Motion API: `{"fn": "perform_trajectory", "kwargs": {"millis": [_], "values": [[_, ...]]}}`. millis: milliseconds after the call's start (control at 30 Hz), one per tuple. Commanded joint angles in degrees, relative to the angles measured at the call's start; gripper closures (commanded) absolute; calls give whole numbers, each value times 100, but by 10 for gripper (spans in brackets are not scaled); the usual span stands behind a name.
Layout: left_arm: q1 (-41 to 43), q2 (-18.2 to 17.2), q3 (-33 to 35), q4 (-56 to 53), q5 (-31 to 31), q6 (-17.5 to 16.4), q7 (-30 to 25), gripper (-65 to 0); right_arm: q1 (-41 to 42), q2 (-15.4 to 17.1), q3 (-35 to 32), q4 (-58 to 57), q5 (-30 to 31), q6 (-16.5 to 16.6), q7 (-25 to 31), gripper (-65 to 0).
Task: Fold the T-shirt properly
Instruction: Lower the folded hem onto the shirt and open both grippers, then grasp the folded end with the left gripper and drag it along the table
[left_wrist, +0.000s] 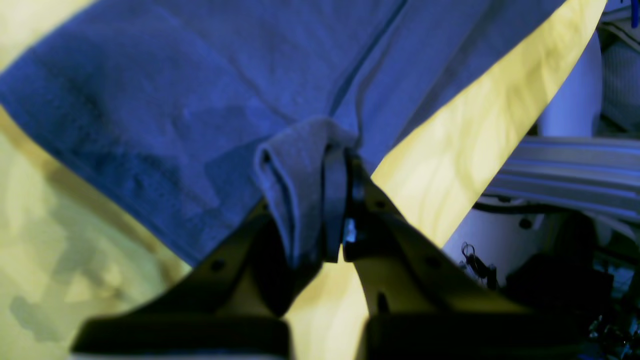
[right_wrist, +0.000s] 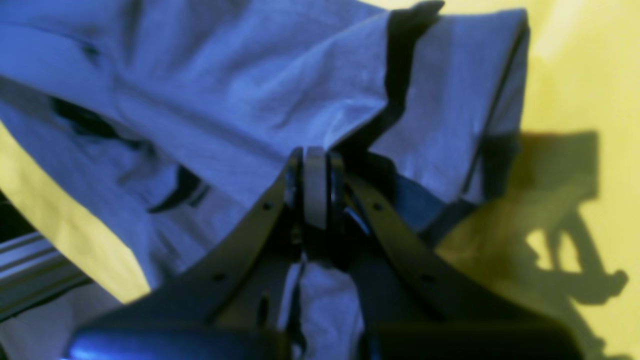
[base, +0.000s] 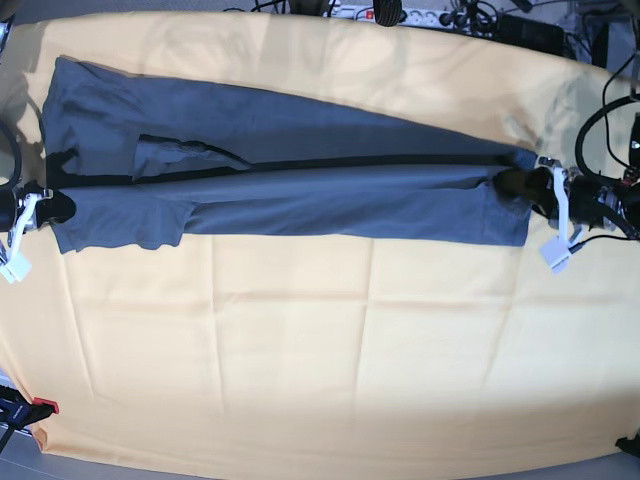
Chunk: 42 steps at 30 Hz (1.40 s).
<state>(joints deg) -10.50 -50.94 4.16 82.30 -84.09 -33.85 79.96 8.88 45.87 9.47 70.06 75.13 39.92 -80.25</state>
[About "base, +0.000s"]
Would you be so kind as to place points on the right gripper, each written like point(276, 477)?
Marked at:
point(21, 213)

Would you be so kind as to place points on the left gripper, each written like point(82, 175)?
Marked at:
point(566, 198)

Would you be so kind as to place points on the blue-grey T-shirt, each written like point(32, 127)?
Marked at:
point(145, 160)

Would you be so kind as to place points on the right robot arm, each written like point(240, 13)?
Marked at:
point(25, 168)

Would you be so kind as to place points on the black power adapter brick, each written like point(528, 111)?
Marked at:
point(530, 34)

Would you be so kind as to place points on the blue and red clamp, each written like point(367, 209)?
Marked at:
point(17, 413)

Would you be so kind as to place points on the white power strip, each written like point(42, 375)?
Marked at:
point(423, 18)

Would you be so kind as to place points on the yellow table cloth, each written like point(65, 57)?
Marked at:
point(246, 357)

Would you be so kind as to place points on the black clamp at right edge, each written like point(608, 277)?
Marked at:
point(629, 446)

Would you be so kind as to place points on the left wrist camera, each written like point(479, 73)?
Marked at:
point(556, 254)

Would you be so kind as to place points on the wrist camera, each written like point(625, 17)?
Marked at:
point(556, 254)
point(15, 269)

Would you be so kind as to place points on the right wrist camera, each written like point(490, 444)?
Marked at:
point(15, 269)

